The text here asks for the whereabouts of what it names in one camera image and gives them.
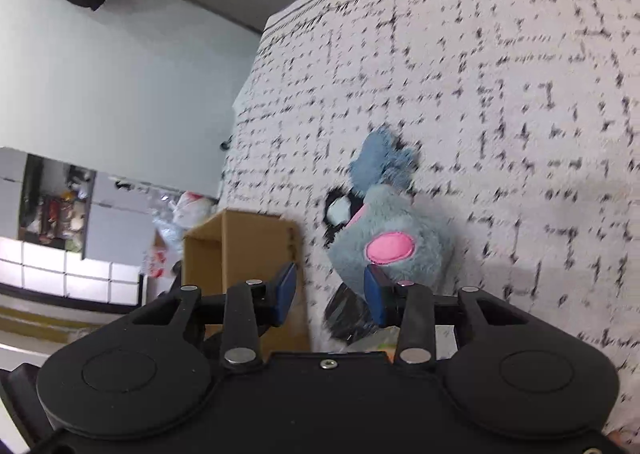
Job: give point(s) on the pack of water bottles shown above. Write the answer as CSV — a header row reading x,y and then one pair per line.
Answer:
x,y
157,259

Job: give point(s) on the grey plastic bag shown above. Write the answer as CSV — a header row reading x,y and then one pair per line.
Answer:
x,y
167,231

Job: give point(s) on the sliding door with glass panels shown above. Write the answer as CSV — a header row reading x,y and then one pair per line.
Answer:
x,y
60,276

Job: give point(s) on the cardboard box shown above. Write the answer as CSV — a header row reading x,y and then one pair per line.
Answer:
x,y
240,244

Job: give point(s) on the black plastic bag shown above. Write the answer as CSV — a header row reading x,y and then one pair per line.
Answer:
x,y
345,316

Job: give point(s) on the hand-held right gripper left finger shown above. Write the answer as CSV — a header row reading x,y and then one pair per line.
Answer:
x,y
285,291

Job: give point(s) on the blue plush toy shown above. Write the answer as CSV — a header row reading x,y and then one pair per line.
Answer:
x,y
400,219

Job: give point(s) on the kitchen cabinet with shelf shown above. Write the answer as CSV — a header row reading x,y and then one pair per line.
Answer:
x,y
55,204

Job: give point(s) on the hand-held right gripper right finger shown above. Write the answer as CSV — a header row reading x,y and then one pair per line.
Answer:
x,y
375,300

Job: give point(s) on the white black-patterned blanket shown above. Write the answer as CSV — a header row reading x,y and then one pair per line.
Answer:
x,y
500,84

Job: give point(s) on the white plastic bag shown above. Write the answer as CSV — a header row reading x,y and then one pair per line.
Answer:
x,y
192,206

